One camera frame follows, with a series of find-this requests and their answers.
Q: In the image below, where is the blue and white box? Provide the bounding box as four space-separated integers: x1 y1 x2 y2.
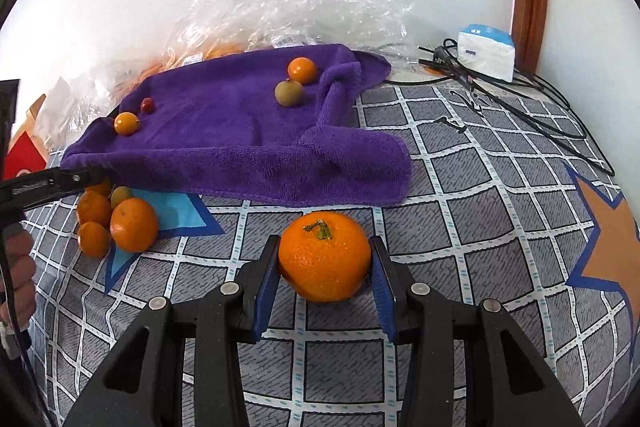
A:
457 23 516 82

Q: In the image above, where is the small yellow-orange tangerine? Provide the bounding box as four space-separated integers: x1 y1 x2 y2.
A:
114 112 140 136

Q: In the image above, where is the large crumpled clear plastic bag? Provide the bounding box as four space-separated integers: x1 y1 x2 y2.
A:
220 0 436 72

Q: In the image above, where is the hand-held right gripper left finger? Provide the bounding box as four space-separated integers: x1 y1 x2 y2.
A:
62 234 281 427

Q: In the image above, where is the red paper bag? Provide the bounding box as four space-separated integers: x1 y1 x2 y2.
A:
5 134 51 180

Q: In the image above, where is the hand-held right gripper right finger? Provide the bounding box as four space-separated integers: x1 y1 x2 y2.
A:
367 234 586 427

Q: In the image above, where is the small clear plastic bag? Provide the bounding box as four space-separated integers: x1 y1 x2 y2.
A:
65 57 151 132

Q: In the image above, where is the purple towel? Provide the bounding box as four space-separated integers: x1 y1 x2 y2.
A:
60 43 413 208

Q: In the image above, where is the orange tangerine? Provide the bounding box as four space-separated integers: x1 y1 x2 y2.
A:
77 221 112 259
85 177 113 198
110 197 160 254
287 57 318 84
76 190 113 228

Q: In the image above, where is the clear bag of tangerines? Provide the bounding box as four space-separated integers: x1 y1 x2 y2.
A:
135 0 281 78

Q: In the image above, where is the black cable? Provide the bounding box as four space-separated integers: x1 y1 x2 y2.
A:
417 38 616 175

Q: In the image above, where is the person's left hand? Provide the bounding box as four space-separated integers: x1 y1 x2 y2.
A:
0 227 38 333

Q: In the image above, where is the grey checkered star sheet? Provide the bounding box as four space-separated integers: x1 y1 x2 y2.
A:
15 72 640 427

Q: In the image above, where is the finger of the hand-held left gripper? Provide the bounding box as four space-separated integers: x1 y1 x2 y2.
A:
0 167 113 208

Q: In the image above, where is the white plastic bag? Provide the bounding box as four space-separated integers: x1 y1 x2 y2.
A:
45 77 81 132

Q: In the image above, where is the large tangerine with green stem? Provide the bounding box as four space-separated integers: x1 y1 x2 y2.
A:
278 212 372 304

